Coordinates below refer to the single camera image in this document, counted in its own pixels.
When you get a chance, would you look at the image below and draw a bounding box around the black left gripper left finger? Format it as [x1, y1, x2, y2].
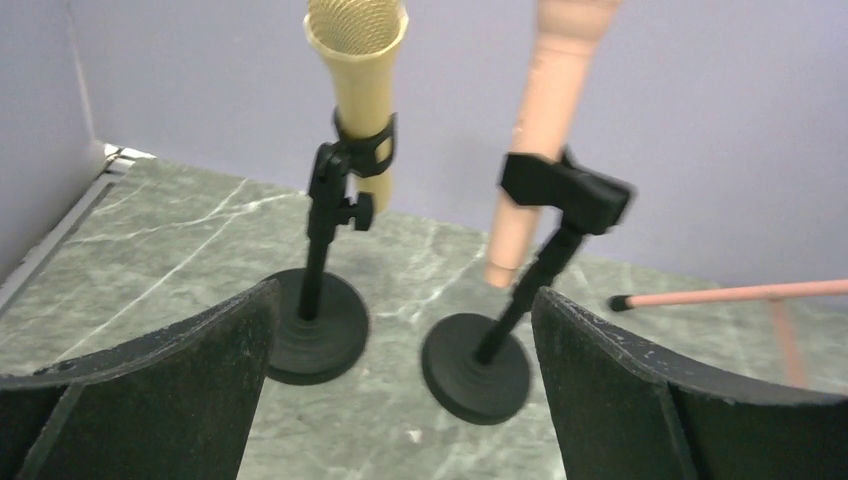
[1, 280, 280, 479]

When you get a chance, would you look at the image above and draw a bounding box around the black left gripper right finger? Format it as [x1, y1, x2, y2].
[531, 288, 847, 480]

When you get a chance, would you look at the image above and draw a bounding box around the black round-base mic stand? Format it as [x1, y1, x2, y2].
[421, 147, 633, 425]

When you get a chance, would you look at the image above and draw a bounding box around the pink toy microphone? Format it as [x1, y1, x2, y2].
[484, 0, 621, 288]

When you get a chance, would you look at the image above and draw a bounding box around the yellow toy microphone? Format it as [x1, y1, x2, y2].
[304, 0, 408, 213]

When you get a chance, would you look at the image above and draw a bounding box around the pink music stand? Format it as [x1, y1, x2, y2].
[606, 279, 847, 387]

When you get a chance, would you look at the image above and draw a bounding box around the aluminium frame rail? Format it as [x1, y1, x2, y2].
[1, 144, 155, 316]

